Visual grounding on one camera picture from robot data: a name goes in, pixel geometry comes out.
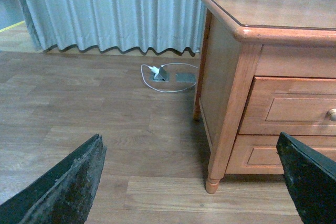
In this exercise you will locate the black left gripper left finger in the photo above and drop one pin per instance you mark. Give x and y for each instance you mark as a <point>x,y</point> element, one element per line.
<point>65,193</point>

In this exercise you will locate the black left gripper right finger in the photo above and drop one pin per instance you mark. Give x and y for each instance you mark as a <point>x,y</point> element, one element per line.
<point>310,179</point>

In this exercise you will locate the round wooden drawer knob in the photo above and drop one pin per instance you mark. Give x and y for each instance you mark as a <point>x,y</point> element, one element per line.
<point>331,115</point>

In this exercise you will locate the wooden drawer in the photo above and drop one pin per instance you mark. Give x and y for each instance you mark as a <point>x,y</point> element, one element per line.
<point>297,106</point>
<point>257,154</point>

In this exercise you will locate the wooden nightstand cabinet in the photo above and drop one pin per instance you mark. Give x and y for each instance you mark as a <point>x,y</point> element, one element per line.
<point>244,39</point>

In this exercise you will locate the white plug adapter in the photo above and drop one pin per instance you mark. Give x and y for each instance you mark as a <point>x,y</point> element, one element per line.
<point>154,69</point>

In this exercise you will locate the open metal floor socket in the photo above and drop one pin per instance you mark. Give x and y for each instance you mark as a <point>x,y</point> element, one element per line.
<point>162,76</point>

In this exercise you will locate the closed metal floor socket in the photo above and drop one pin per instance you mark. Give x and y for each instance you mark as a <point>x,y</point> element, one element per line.
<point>185,77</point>

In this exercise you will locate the grey-green pleated curtain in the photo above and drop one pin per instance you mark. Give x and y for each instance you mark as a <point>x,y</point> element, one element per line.
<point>125,24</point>

